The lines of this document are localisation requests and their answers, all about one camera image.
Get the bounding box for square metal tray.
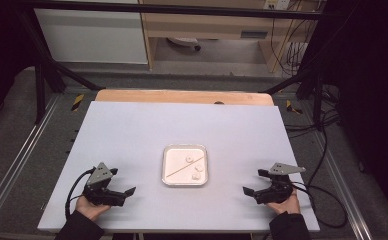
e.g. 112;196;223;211
161;144;209;187

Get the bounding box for wooden table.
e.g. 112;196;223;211
95;89;275;107

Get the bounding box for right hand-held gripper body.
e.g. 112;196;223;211
253;162;306;205

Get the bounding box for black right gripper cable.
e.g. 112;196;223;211
291;181;348;229

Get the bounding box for person's left hand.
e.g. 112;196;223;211
75;195;111;221

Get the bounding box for bundle of hanging black cables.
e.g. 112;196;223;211
270;0;318;77

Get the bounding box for wooden skewer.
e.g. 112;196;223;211
166;155;205;178

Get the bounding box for wall socket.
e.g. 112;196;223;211
263;0;291;10

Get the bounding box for black floor cables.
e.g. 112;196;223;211
283;83;366;174

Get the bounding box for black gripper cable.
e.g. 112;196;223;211
64;167;96;218
291;181;348;229

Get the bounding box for black metal frame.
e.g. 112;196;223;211
17;1;326;132

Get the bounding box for yellow black striped tape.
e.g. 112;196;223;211
285;99;303;115
71;93;85;112

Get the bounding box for aluminium floor rail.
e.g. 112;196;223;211
0;94;62;221
310;133;374;240

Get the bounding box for black curtain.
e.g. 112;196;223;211
315;0;388;228

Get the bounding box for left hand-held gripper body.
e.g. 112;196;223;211
82;162;126;207

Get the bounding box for office chair base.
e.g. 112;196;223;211
166;37;202;52

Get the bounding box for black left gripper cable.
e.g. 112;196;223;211
64;167;96;218

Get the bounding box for white cabinet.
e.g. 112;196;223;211
34;8;149;65

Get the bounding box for person's right hand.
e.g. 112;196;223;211
267;191;301;215

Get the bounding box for wooden desk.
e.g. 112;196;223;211
138;0;326;73

